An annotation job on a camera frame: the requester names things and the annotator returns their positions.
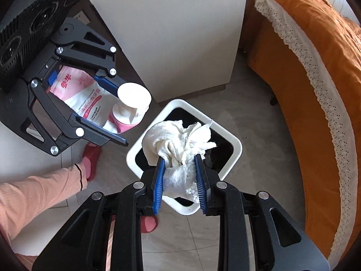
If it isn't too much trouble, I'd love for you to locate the pink and white packet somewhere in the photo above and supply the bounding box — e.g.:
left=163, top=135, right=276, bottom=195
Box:
left=49, top=65, right=122, bottom=134

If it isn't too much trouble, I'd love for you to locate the white square waste bin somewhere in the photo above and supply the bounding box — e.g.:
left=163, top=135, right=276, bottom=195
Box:
left=126, top=99, right=243, bottom=215

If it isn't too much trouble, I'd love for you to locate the white wall socket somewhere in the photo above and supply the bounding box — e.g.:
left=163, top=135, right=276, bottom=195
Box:
left=74, top=10, right=92, bottom=24

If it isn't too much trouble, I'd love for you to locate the orange bed cover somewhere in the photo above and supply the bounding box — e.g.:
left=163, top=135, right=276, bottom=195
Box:
left=244, top=0, right=361, bottom=260

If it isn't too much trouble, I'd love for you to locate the black bin liner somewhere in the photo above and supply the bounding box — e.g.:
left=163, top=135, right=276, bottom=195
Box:
left=135, top=106, right=234, bottom=206

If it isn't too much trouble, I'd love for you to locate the white lace bed trim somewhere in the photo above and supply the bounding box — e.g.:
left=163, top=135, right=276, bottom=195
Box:
left=248, top=0, right=356, bottom=266

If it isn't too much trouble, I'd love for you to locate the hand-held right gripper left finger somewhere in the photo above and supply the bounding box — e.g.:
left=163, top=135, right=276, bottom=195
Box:
left=32, top=158, right=167, bottom=271

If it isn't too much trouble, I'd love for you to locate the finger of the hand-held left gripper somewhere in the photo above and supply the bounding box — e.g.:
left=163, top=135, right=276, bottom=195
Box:
left=0, top=77, right=130, bottom=157
left=55, top=17, right=125, bottom=98

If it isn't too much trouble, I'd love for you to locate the white cabinet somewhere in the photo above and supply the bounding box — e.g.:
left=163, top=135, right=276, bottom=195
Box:
left=85, top=0, right=249, bottom=103

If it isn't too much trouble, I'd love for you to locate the white tissue wad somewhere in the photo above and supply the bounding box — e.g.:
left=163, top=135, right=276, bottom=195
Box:
left=142, top=119, right=217, bottom=205

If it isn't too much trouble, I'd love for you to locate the person's leg in pink trousers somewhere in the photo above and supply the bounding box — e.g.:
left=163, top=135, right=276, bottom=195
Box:
left=0, top=158, right=91, bottom=246

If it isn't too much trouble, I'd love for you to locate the pink and white paper cup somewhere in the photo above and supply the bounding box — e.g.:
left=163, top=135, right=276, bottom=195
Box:
left=103, top=82, right=152, bottom=134

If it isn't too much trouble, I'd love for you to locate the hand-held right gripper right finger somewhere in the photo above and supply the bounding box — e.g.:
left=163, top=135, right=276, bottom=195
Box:
left=194, top=154, right=330, bottom=271

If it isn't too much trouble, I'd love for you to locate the red slipper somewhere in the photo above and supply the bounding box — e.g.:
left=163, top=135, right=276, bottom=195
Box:
left=141, top=216, right=158, bottom=233
left=82, top=144, right=102, bottom=181

